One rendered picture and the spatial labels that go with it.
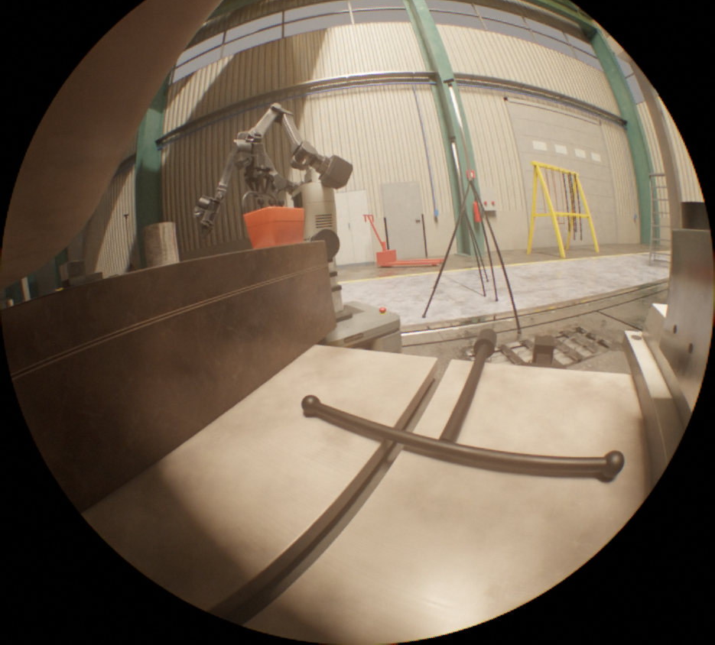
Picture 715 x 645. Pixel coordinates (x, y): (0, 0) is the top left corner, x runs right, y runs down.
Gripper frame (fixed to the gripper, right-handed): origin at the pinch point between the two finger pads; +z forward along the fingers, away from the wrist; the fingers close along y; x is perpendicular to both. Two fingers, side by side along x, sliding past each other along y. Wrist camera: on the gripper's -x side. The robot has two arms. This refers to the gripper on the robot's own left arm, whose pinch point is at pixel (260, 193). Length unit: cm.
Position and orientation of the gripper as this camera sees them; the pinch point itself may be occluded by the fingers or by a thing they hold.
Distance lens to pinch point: 97.7
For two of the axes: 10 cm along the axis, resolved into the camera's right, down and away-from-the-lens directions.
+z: 1.2, 9.8, 1.9
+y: 9.2, -0.3, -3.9
